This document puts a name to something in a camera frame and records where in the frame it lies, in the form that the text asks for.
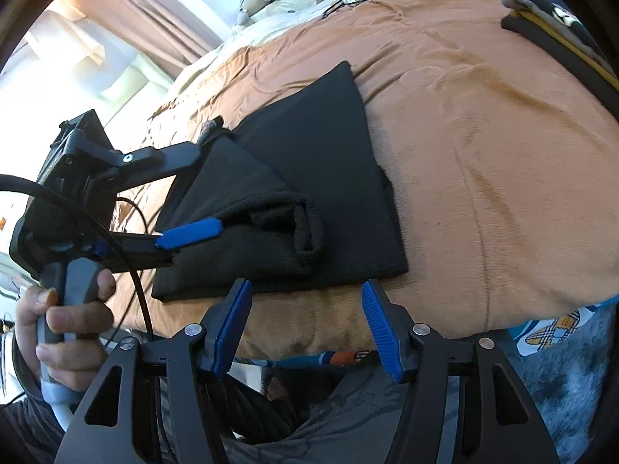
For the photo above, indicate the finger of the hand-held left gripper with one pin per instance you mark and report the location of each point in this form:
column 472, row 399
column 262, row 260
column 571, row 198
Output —
column 159, row 157
column 193, row 232

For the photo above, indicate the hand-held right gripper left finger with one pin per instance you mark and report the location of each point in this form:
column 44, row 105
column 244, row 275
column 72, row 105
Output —
column 232, row 333

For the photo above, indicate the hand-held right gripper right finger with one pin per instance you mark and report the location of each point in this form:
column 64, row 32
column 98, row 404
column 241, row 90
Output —
column 382, row 333

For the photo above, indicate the black t-shirt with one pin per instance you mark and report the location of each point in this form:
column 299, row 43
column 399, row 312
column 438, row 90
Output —
column 329, row 169

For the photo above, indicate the person's left forearm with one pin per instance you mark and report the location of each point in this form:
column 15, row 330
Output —
column 24, row 425

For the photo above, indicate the stack of folded clothes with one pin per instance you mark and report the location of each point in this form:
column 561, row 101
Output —
column 532, row 29

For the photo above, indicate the person's left hand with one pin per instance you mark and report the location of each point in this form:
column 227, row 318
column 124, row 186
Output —
column 77, row 321

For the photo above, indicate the cream padded headboard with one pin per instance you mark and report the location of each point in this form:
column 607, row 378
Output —
column 130, row 77

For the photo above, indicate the person's grey patterned pants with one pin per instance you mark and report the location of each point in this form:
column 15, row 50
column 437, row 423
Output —
column 338, row 420

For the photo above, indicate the pink curtain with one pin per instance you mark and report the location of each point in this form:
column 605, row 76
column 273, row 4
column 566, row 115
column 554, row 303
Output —
column 159, row 14

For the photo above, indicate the cream duvet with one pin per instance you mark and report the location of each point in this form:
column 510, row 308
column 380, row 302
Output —
column 271, row 29

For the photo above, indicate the beige plush toy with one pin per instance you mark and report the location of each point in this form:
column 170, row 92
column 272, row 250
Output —
column 256, row 2

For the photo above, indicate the grey fluffy rug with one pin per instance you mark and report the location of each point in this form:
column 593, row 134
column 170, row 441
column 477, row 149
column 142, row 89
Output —
column 570, row 396

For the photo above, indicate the orange-brown blanket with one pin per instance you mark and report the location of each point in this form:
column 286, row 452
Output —
column 483, row 154

